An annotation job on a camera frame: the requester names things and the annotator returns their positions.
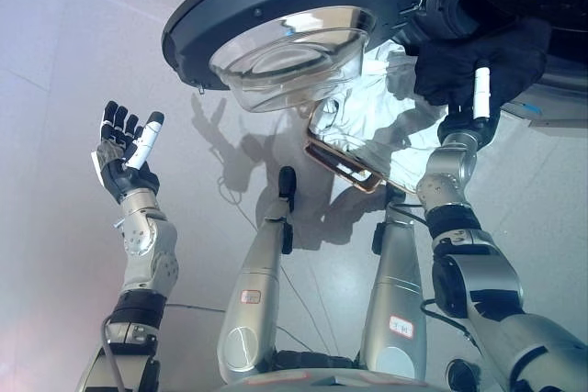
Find silver robot torso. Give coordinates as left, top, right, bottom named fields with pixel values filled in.
left=220, top=350, right=442, bottom=392

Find black left robot foot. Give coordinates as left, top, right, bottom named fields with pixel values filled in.
left=277, top=165, right=298, bottom=212

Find silver robot leg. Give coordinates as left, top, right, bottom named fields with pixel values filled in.
left=357, top=201, right=429, bottom=382
left=215, top=201, right=295, bottom=384

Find white crumpled clothes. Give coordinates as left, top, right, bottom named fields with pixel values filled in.
left=310, top=38, right=449, bottom=196

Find copper wire laundry basket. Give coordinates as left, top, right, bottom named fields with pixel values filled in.
left=302, top=97, right=419, bottom=196

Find robot legs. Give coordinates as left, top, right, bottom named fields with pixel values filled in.
left=218, top=175, right=332, bottom=356

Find dark navy garment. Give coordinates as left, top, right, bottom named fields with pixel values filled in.
left=403, top=17, right=552, bottom=108

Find silver left robot leg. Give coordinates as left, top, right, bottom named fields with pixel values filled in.
left=215, top=201, right=295, bottom=384

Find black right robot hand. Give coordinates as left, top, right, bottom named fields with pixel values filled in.
left=435, top=67, right=504, bottom=150

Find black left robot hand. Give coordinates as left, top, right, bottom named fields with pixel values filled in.
left=90, top=100, right=165, bottom=204

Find silver right robot leg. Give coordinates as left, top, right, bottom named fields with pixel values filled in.
left=357, top=201, right=429, bottom=382

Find grey left arm cable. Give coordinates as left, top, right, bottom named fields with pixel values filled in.
left=100, top=313, right=126, bottom=392

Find blue tape strip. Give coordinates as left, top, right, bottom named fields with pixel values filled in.
left=518, top=100, right=547, bottom=116

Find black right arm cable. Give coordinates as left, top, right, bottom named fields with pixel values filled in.
left=420, top=297, right=479, bottom=350

